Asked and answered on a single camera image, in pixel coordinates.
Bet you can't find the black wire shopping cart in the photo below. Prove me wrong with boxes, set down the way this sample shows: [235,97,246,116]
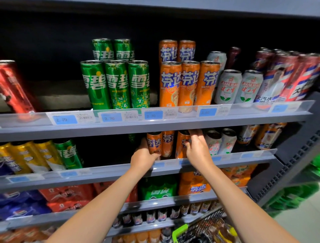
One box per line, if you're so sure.
[172,206,240,243]

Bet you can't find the amber bottle yellow cap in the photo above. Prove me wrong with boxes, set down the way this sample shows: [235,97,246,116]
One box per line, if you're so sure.
[212,219,239,243]

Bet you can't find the red drink multipack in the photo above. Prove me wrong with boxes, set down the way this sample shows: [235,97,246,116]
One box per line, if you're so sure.
[93,181,138,204]
[39,184,95,213]

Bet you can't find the row of orange drink bottles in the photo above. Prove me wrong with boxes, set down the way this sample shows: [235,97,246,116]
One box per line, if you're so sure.
[110,227,173,243]

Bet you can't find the slim yellow soda can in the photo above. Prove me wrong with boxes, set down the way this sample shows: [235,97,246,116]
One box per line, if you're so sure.
[33,140,66,172]
[11,141,51,174]
[0,143,32,175]

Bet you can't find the rows of large green bottles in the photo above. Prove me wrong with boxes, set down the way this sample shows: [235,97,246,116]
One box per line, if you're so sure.
[262,154,320,219]

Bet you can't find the row of red-white-blue cans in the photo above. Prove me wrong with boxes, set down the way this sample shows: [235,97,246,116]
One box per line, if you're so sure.
[251,47,320,103]

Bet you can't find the green drink multipack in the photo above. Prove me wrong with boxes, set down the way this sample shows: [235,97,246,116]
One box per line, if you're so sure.
[139,175,179,201]

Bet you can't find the person's right hand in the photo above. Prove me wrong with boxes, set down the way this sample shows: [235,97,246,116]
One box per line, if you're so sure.
[185,129,217,174]

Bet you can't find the orange soda can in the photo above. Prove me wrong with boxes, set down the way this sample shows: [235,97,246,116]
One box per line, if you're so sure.
[146,132,163,161]
[194,60,221,106]
[159,61,182,108]
[159,40,178,63]
[178,60,201,113]
[162,130,175,158]
[175,130,192,160]
[177,40,196,62]

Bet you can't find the person's left forearm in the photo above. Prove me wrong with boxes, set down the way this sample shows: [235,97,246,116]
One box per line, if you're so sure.
[46,169,151,243]

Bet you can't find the orange drink multipack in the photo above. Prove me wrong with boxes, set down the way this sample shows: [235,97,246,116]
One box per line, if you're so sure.
[221,164,258,188]
[178,171,212,196]

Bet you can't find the person's right forearm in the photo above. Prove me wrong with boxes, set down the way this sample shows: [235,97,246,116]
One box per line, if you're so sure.
[197,164,300,243]

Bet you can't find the person's left hand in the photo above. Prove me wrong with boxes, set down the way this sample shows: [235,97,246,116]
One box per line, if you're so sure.
[130,137,162,174]

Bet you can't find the red soda can figure print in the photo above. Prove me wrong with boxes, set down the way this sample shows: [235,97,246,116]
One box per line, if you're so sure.
[0,60,37,114]

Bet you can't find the grey metal shelf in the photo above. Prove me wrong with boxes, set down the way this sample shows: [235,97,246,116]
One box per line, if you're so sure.
[0,0,320,243]

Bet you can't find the blue drink multipack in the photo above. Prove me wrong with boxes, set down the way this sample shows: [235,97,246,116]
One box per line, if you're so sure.
[0,190,52,221]

